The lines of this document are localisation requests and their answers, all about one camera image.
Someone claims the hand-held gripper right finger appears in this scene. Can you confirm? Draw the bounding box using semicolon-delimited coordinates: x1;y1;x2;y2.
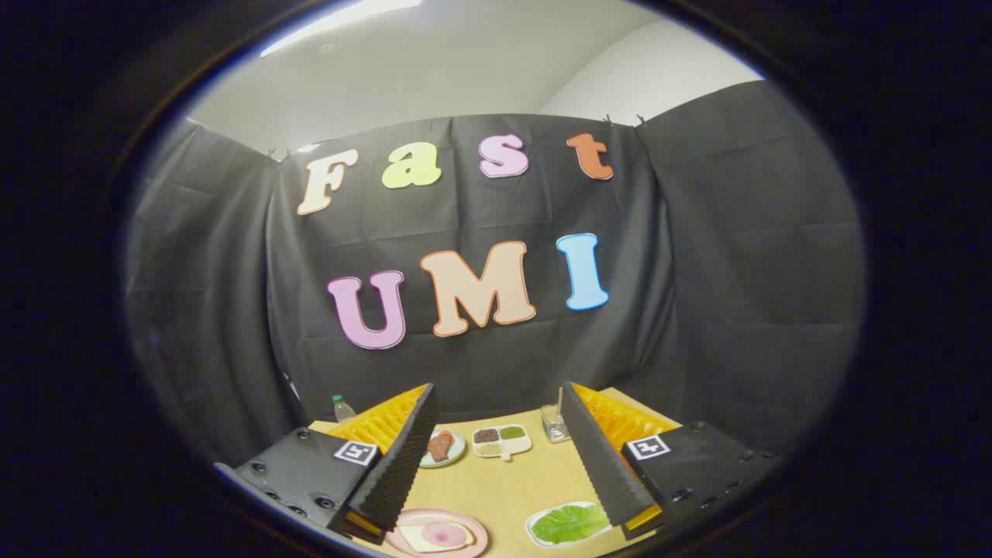
560;381;776;541

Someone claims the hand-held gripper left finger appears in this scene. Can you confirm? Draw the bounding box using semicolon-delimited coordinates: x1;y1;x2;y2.
232;382;439;546

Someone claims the green lettuce leaf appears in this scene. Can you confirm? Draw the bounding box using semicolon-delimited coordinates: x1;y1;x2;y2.
532;504;613;545

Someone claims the light blue plate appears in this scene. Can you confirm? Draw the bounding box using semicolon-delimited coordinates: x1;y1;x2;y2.
418;429;467;469

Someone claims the clear glass cup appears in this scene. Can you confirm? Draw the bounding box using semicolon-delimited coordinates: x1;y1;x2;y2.
541;404;572;443

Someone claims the white bread slice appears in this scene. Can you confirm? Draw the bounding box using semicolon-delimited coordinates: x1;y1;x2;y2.
399;521;475;553

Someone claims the pink ham slice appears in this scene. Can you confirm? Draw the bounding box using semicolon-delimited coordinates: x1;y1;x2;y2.
421;522;466;548

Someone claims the white plate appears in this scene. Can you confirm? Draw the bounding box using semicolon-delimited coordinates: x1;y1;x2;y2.
525;501;617;549

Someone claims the white divided seasoning tray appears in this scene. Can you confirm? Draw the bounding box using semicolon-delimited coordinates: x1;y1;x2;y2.
472;425;533;463

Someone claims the pink plate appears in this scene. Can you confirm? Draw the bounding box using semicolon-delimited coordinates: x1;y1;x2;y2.
385;508;489;558

